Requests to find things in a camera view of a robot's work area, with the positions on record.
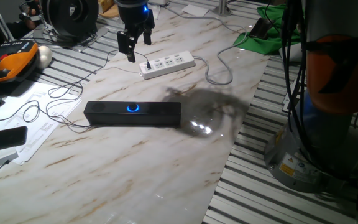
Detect white computer mouse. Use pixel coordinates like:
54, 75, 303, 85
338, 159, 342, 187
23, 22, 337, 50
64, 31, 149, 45
37, 45, 53, 70

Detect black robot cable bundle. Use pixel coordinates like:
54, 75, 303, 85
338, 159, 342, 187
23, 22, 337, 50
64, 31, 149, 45
280, 0, 323, 162

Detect white printed paper sheets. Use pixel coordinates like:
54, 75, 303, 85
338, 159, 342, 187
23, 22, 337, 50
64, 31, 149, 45
0, 82, 83, 166

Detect orange black teach pendant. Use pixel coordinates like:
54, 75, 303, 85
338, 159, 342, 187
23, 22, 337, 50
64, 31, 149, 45
0, 40, 40, 85

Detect white paper card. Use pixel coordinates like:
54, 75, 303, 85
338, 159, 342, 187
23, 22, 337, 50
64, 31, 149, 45
181, 4, 210, 17

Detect dark handheld phone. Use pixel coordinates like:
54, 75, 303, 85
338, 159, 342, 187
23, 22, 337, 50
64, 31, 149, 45
249, 17, 273, 40

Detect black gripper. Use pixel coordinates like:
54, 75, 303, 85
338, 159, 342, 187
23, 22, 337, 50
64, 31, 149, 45
114, 0, 155, 63

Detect white power strip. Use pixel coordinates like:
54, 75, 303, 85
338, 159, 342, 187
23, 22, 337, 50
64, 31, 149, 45
139, 50, 196, 80

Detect black speaker bar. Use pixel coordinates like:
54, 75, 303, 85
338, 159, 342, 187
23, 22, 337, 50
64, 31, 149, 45
83, 100, 182, 128

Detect white cloth piece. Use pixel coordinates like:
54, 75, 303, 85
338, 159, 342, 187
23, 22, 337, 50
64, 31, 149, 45
278, 42, 303, 63

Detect upright aluminium post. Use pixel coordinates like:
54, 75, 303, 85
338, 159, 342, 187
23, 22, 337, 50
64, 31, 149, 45
212, 0, 233, 16

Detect wooden board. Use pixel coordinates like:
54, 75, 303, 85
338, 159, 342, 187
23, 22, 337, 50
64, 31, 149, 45
99, 4, 120, 19

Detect black smartphone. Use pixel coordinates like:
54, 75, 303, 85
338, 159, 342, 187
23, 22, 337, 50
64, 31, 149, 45
0, 126, 29, 154

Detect grey power strip cable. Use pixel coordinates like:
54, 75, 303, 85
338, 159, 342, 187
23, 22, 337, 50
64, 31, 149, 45
163, 5, 249, 86

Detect thin black speaker cable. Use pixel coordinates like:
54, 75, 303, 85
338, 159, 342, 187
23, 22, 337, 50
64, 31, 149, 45
0, 49, 150, 133

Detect operator hand with dark sleeve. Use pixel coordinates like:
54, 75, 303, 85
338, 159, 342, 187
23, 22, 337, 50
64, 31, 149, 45
19, 1, 42, 29

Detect marble pattern board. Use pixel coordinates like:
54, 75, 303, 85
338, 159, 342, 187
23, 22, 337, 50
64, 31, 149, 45
0, 0, 272, 224

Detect green cloth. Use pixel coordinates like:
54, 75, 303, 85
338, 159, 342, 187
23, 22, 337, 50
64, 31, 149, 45
233, 3, 303, 56

